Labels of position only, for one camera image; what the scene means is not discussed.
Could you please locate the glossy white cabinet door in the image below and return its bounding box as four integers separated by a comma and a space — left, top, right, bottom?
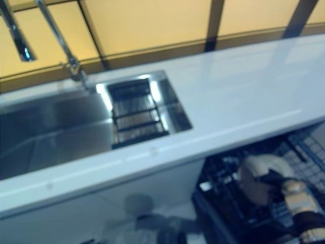
0, 193, 127, 244
96, 159, 206, 224

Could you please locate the black sink drying rack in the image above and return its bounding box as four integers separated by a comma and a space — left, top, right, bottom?
106, 78, 171, 149

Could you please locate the stainless steel sink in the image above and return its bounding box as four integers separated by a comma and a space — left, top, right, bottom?
0, 70, 193, 180

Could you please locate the black built-in dishwasher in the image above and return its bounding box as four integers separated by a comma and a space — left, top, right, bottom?
192, 127, 325, 244

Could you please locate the chrome kitchen faucet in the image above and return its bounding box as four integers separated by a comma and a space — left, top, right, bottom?
0, 0, 92, 94

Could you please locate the dishwasher lower wire rack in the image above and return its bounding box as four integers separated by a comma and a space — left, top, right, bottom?
198, 149, 305, 229

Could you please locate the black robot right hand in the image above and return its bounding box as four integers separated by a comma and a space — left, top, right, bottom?
256, 169, 315, 217

